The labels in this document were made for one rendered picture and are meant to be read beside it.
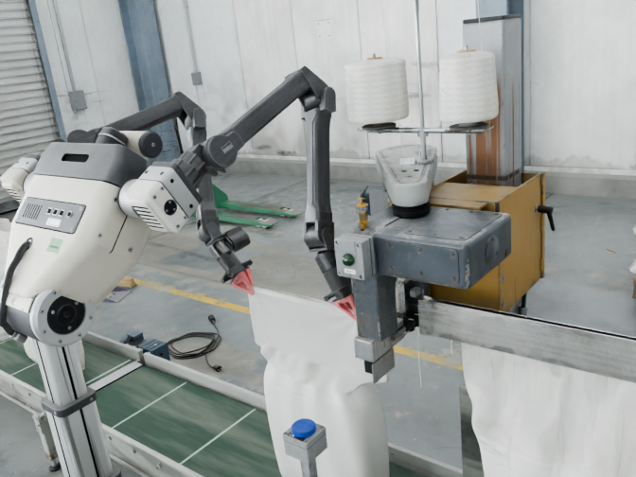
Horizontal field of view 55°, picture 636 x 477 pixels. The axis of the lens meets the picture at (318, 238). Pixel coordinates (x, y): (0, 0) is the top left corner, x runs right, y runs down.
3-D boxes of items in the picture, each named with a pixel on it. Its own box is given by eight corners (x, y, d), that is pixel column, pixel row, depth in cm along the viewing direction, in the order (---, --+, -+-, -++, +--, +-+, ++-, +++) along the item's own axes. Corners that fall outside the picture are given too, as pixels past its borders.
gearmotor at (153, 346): (113, 362, 319) (107, 336, 315) (136, 349, 330) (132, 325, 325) (149, 377, 301) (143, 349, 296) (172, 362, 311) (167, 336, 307)
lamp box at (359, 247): (337, 275, 140) (333, 238, 137) (348, 269, 143) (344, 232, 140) (364, 280, 135) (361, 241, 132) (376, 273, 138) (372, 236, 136)
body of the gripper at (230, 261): (255, 263, 194) (240, 245, 196) (231, 273, 187) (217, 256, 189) (246, 274, 199) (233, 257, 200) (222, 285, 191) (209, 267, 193)
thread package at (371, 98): (336, 128, 166) (329, 62, 160) (370, 117, 178) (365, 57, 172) (388, 128, 155) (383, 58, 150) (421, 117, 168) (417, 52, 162)
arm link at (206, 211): (182, 121, 208) (189, 107, 199) (198, 122, 210) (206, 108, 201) (196, 244, 198) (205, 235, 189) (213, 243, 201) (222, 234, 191)
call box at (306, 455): (284, 454, 154) (281, 433, 152) (304, 436, 160) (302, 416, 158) (309, 465, 149) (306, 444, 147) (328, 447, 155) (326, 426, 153)
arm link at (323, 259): (309, 256, 168) (320, 251, 163) (326, 247, 172) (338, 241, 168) (320, 279, 168) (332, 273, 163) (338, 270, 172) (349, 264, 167)
